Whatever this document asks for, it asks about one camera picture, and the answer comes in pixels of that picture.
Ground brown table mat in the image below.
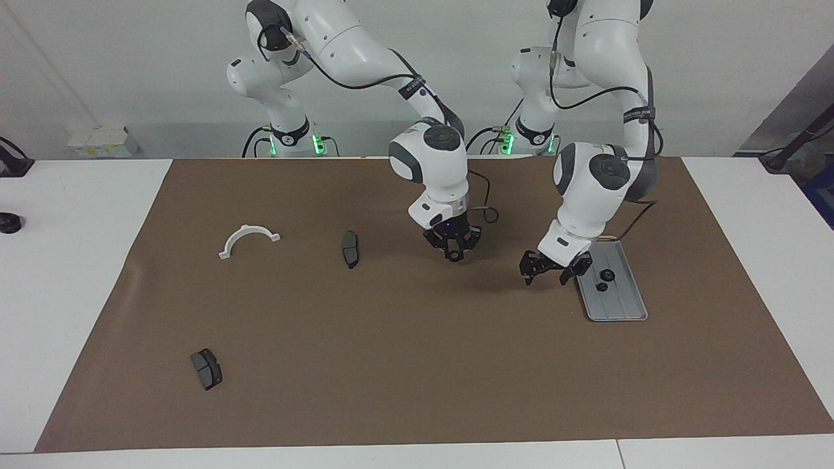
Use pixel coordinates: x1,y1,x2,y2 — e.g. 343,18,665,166
34,155,834,453

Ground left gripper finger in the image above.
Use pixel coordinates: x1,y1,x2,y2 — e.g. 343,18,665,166
519,250,549,287
558,252,594,287

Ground black base cable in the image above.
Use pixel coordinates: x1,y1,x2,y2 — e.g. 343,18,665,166
242,124,271,158
463,98,525,156

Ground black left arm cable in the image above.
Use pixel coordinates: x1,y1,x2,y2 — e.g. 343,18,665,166
547,13,665,240

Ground white curved plastic bracket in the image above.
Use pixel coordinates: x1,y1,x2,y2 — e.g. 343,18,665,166
218,224,281,260

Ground silver metal tray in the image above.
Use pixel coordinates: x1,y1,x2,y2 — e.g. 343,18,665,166
577,237,649,322

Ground black stand foot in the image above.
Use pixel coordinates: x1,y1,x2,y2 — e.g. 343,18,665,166
759,107,834,173

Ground wide grey brake pad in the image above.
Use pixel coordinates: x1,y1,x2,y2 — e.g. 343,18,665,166
190,348,223,391

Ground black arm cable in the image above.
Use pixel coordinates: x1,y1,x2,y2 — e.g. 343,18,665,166
547,13,665,240
257,25,500,225

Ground blue crate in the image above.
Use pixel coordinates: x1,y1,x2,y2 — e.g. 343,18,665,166
803,176,834,229

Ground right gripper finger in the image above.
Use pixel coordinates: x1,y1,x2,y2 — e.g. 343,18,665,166
423,229,455,263
454,226,484,263

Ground black table clamp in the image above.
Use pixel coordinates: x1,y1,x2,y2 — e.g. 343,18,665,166
0,137,35,178

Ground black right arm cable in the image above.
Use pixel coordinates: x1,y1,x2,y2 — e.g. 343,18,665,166
257,25,500,225

